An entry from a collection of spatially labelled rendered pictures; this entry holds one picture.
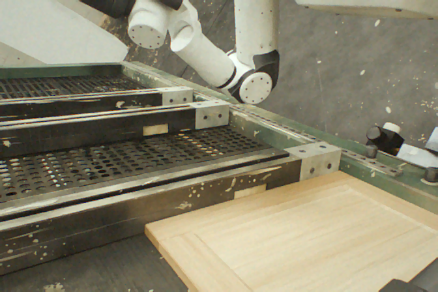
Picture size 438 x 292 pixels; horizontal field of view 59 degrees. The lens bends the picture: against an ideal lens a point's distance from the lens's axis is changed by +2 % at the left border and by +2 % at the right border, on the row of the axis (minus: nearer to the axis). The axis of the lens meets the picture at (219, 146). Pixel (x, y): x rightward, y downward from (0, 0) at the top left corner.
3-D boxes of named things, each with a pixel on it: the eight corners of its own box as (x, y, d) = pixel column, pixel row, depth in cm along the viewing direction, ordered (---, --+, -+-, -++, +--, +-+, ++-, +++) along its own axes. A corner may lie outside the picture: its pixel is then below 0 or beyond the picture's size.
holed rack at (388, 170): (403, 174, 81) (403, 171, 81) (394, 176, 80) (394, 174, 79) (124, 61, 209) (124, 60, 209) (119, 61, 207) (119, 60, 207)
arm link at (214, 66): (172, 48, 81) (226, 94, 94) (186, 70, 74) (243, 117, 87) (206, 10, 79) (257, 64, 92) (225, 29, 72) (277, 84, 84)
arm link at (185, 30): (135, -17, 73) (184, 29, 82) (124, 19, 69) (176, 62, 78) (159, -33, 69) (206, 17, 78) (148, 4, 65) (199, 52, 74)
